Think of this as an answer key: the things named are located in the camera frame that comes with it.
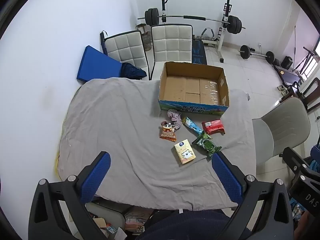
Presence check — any yellow tissue pack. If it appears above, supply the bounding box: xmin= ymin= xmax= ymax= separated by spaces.
xmin=174 ymin=139 xmax=197 ymax=165

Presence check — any grey table cloth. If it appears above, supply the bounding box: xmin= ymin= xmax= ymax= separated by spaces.
xmin=57 ymin=78 xmax=258 ymax=210

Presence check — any blue green snack packet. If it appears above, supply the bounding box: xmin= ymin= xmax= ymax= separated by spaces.
xmin=181 ymin=116 xmax=203 ymax=135

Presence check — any barbell with black plates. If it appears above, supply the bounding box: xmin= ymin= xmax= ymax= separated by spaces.
xmin=137 ymin=8 xmax=246 ymax=34

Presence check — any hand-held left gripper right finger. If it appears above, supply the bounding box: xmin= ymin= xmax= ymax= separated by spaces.
xmin=211 ymin=152 xmax=293 ymax=240

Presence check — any white padded chair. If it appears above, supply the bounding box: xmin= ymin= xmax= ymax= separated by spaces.
xmin=104 ymin=30 xmax=150 ymax=80
xmin=149 ymin=24 xmax=193 ymax=80

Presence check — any blue hanging clothing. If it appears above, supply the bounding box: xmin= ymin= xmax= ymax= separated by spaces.
xmin=310 ymin=146 xmax=320 ymax=173

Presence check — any grey exercise handle frame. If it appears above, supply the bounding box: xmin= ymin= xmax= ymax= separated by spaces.
xmin=201 ymin=27 xmax=215 ymax=41

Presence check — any black blue weight bench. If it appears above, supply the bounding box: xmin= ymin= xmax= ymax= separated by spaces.
xmin=191 ymin=39 xmax=208 ymax=64

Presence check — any red snack packet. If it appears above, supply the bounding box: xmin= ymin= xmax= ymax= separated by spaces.
xmin=201 ymin=119 xmax=226 ymax=135

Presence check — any treadmill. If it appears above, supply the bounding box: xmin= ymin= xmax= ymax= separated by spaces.
xmin=272 ymin=65 xmax=304 ymax=85

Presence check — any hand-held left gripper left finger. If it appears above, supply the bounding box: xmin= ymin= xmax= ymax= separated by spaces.
xmin=28 ymin=151 xmax=111 ymax=240

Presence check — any white barbell rack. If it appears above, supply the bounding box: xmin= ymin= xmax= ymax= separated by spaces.
xmin=160 ymin=0 xmax=232 ymax=63

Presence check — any grey plastic chair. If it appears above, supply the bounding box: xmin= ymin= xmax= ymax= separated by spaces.
xmin=252 ymin=97 xmax=311 ymax=173

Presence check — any blue foam mat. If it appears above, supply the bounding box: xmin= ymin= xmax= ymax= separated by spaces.
xmin=76 ymin=45 xmax=123 ymax=83

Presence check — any person's dark clothing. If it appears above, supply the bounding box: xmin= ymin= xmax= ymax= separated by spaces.
xmin=136 ymin=209 xmax=250 ymax=240

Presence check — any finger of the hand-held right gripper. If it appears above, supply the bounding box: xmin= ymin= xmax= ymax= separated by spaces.
xmin=282 ymin=147 xmax=320 ymax=178

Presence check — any dark folded umbrella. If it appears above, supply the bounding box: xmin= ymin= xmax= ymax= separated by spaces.
xmin=100 ymin=30 xmax=108 ymax=55

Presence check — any clutter under table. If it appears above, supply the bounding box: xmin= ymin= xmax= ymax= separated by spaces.
xmin=85 ymin=201 xmax=154 ymax=240

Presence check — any cardboard box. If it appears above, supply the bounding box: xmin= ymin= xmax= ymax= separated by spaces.
xmin=158 ymin=61 xmax=230 ymax=115

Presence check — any dark blue clothing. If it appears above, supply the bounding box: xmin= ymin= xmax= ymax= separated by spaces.
xmin=120 ymin=62 xmax=147 ymax=80

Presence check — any short barbell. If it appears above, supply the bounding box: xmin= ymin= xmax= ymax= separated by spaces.
xmin=237 ymin=44 xmax=275 ymax=64

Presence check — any dark wooden chair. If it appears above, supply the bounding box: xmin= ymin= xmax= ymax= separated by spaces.
xmin=280 ymin=77 xmax=320 ymax=113

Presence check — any orange cartoon snack packet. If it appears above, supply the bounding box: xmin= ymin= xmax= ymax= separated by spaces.
xmin=159 ymin=121 xmax=177 ymax=142

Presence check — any exercise machine by window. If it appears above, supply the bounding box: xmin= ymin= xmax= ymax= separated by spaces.
xmin=292 ymin=46 xmax=320 ymax=75

